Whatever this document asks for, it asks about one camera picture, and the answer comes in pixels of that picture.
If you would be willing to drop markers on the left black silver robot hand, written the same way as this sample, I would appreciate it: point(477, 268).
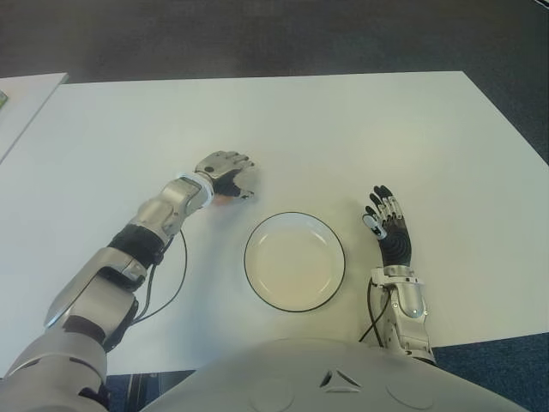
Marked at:
point(225, 165)

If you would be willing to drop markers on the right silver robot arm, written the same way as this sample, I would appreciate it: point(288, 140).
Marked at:
point(412, 296)

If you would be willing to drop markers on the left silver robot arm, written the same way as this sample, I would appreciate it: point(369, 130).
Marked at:
point(163, 210)

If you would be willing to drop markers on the red yellow apple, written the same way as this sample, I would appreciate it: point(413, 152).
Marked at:
point(223, 199)

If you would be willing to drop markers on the white plate with black rim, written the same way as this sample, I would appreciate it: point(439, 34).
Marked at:
point(293, 266)

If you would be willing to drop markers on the green object on side table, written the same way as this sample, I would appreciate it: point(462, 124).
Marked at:
point(3, 101)

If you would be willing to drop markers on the grey robot torso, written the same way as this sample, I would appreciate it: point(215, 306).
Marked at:
point(326, 386)

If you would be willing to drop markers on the white side table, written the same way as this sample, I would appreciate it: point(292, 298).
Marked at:
point(25, 111)

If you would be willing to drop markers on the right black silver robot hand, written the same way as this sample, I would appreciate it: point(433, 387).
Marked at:
point(396, 246)

